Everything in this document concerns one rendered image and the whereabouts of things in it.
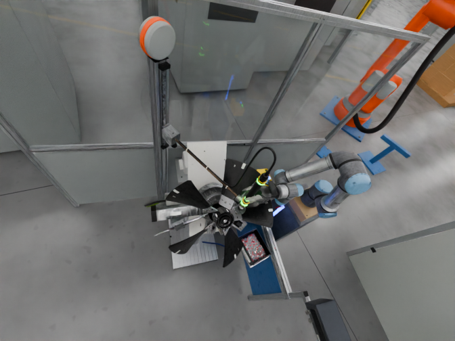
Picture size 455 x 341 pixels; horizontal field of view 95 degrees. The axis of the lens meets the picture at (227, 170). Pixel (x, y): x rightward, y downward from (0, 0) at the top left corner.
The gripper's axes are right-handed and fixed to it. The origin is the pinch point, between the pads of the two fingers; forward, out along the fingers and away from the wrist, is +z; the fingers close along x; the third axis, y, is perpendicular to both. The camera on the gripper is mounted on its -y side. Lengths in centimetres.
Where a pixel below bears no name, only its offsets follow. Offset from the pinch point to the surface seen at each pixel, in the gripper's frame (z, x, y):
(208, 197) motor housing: 11.8, 13.4, 30.0
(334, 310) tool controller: -40, -62, 21
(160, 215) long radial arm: 42, 7, 36
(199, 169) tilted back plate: 15.7, 31.6, 24.7
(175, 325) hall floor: 34, -58, 147
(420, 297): -183, -88, 83
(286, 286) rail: -39, -48, 60
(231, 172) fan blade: 0.2, 18.9, 10.1
